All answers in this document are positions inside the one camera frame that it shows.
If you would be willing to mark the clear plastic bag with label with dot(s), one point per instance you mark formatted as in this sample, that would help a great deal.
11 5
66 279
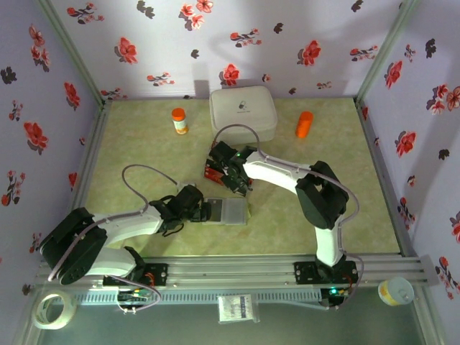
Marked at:
237 309

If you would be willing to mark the clear tape roll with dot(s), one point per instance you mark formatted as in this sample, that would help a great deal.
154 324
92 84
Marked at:
41 312

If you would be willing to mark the aluminium side rail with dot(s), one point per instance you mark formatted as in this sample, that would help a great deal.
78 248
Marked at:
87 158
385 179

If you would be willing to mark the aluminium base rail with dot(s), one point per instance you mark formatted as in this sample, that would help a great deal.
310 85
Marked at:
230 271

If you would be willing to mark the orange plastic bottle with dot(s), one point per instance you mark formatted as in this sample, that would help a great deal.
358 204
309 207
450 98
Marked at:
304 124

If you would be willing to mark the black VIP card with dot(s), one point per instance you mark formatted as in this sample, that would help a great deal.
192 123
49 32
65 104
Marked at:
216 210

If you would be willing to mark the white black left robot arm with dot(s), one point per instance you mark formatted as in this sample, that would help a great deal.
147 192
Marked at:
125 226

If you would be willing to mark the red VIP card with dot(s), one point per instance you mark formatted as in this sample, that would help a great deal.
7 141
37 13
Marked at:
213 173

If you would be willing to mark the orange cap pill bottle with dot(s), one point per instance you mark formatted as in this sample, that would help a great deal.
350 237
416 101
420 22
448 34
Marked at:
179 122

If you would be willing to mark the green circuit board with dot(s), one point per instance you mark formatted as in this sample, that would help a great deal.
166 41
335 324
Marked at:
134 295
334 292

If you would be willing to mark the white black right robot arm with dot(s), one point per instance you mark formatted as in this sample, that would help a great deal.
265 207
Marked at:
273 170

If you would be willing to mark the white yellow round container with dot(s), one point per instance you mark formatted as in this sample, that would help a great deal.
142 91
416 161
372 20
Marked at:
395 291

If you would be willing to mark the aluminium frame post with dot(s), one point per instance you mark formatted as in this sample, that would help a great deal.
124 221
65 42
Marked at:
74 54
382 54

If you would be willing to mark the white plastic lidded box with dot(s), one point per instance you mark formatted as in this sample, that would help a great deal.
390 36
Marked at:
244 108

